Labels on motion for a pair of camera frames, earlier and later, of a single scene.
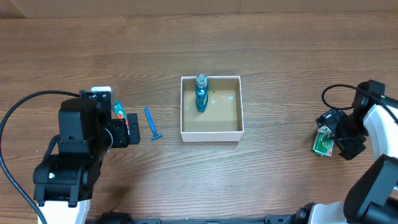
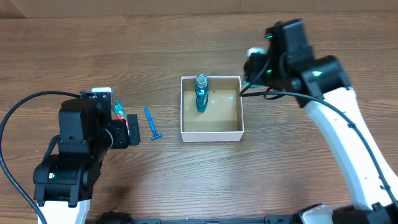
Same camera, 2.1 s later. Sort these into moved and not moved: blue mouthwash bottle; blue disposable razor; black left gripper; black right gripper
Moved: black right gripper
Not moved: blue mouthwash bottle; blue disposable razor; black left gripper
